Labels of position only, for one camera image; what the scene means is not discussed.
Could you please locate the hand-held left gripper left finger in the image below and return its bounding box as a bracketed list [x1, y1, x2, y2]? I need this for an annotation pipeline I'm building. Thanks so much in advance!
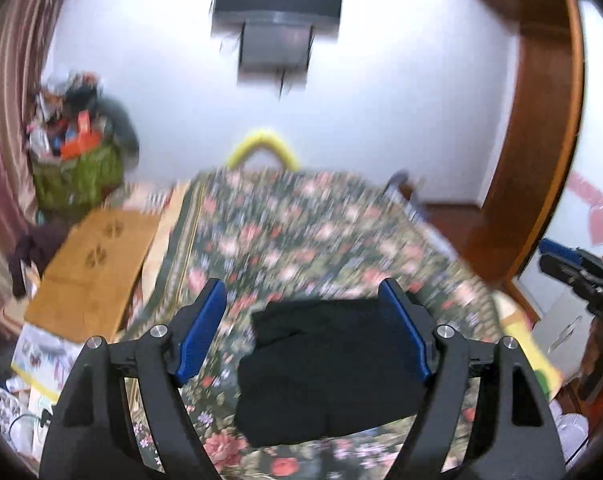
[38, 277, 227, 480]

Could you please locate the striped pink curtain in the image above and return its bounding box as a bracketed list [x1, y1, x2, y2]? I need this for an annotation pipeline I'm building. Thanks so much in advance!
[0, 0, 87, 321]

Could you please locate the wooden door frame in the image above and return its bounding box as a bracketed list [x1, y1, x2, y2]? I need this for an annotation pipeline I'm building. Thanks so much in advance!
[466, 0, 587, 291]

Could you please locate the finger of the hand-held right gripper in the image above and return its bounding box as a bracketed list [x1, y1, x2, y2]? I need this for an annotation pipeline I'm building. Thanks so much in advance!
[539, 254, 585, 288]
[538, 237, 585, 267]

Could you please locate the floral blanket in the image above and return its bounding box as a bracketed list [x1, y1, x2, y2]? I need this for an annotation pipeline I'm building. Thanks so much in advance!
[124, 169, 505, 480]

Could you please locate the yellow orange green fleece blanket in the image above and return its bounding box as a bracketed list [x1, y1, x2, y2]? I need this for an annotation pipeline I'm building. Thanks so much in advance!
[496, 295, 562, 401]

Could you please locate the grey wall shelf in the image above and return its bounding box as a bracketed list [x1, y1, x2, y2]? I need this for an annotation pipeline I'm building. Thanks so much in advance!
[237, 20, 315, 73]

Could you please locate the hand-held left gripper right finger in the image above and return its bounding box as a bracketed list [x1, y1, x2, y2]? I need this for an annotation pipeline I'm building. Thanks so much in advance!
[379, 277, 567, 480]

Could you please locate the pink wall sticker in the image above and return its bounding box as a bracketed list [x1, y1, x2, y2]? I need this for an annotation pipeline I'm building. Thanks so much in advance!
[566, 170, 603, 246]

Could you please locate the dark cloth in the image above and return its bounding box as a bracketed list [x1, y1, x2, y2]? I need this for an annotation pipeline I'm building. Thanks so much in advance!
[8, 225, 67, 298]

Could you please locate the pile of colourful clutter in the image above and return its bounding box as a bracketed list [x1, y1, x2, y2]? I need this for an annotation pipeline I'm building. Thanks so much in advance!
[26, 72, 107, 161]

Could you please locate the green bag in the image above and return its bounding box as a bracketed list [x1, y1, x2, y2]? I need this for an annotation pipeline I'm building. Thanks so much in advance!
[31, 145, 124, 211]

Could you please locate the orange box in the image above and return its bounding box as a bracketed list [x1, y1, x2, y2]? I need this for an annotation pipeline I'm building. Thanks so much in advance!
[61, 110, 104, 161]

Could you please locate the black printed t-shirt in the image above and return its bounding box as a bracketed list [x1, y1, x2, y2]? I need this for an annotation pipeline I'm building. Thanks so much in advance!
[235, 299, 425, 448]

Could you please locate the yellow foam tube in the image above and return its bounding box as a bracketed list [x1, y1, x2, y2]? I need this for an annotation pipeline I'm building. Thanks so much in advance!
[226, 129, 301, 171]

